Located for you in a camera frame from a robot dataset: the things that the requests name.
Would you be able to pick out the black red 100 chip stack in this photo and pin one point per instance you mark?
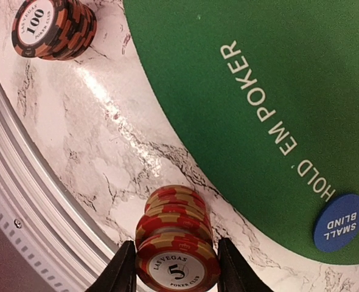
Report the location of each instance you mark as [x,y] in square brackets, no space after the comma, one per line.
[53,30]

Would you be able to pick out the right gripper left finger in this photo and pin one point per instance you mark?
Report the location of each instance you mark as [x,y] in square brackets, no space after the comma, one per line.
[120,274]

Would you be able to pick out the round green poker mat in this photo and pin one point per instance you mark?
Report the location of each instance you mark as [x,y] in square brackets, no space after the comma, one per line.
[265,97]

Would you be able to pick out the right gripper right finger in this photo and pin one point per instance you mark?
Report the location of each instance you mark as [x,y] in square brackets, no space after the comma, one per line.
[236,274]

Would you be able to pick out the red yellow 5 chip stack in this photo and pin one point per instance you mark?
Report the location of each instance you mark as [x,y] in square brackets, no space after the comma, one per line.
[174,242]

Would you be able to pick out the blue small blind button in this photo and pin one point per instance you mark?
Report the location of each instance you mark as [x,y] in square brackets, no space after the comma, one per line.
[338,224]

